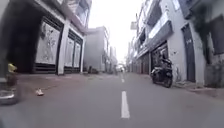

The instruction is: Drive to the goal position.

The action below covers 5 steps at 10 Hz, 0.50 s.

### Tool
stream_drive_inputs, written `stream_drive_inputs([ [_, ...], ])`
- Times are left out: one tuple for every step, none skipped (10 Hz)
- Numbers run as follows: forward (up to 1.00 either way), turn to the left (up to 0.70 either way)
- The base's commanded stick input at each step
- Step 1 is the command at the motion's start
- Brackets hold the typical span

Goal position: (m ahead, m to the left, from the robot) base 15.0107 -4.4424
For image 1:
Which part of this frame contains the small pale object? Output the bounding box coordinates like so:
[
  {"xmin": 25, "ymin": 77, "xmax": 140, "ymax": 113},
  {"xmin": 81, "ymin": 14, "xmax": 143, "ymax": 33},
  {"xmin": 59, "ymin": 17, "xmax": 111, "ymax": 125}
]
[{"xmin": 35, "ymin": 88, "xmax": 45, "ymax": 97}]

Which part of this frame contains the vehicle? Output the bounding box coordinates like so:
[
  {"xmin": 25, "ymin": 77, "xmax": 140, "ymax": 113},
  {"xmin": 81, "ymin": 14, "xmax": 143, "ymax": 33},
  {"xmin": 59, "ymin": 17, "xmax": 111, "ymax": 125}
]
[{"xmin": 0, "ymin": 62, "xmax": 20, "ymax": 106}]

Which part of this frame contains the plain grey building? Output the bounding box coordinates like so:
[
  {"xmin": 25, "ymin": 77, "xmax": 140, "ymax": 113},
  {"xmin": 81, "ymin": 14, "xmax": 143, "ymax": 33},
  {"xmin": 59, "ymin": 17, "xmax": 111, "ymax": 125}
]
[{"xmin": 83, "ymin": 25, "xmax": 111, "ymax": 74}]

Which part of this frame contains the black motorcycle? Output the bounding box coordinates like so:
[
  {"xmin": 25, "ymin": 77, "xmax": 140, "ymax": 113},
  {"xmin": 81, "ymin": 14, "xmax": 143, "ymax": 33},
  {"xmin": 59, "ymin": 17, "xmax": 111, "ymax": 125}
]
[{"xmin": 149, "ymin": 54, "xmax": 174, "ymax": 89}]

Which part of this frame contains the row of grey buildings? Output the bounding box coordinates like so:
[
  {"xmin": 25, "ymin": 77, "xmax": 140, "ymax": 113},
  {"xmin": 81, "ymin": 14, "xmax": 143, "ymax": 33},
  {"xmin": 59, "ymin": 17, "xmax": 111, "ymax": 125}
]
[{"xmin": 126, "ymin": 0, "xmax": 224, "ymax": 88}]

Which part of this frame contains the building with pale shutters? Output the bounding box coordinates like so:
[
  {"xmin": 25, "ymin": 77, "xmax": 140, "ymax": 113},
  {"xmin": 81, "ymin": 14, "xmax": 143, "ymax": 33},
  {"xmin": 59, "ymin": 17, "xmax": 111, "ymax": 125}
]
[{"xmin": 0, "ymin": 0, "xmax": 93, "ymax": 76}]

